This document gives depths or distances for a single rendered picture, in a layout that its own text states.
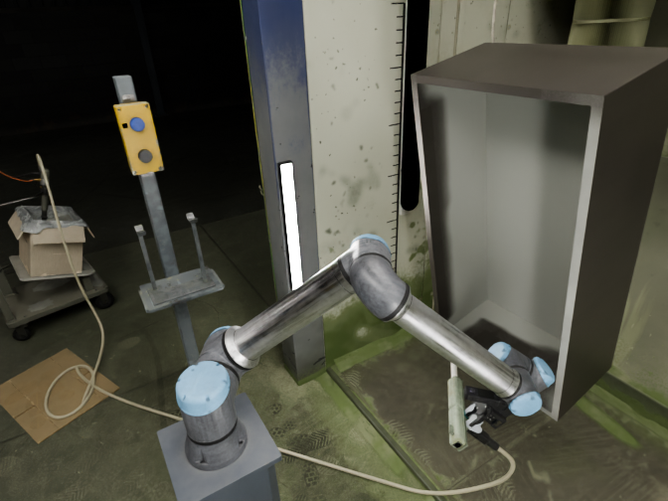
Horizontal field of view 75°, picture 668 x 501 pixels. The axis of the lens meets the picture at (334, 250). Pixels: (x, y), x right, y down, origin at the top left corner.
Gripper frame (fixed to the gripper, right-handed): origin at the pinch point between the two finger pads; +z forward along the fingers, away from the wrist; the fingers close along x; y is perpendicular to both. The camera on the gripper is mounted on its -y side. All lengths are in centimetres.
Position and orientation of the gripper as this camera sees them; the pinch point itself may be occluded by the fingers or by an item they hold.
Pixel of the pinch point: (460, 421)
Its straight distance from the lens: 173.0
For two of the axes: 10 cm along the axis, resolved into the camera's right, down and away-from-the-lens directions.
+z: -5.6, 6.8, 4.6
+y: 8.0, 5.9, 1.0
